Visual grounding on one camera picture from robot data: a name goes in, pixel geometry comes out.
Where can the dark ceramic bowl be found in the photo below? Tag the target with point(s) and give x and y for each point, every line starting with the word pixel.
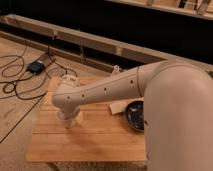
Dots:
pixel 134 115

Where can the small clear bottle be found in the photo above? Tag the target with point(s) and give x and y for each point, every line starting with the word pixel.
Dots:
pixel 116 69

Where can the long wooden beam rail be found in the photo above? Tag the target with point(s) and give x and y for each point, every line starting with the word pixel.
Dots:
pixel 126 50

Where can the wooden table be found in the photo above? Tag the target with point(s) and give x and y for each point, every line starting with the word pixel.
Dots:
pixel 99 136

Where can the white ceramic cup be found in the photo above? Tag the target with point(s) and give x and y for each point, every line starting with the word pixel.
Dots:
pixel 69 121

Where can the blue power adapter box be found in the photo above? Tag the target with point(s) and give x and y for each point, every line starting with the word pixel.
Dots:
pixel 36 67

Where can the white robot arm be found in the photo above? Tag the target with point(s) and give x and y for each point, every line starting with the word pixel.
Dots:
pixel 178 110

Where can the white sponge block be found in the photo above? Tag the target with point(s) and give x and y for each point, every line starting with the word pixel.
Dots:
pixel 117 107

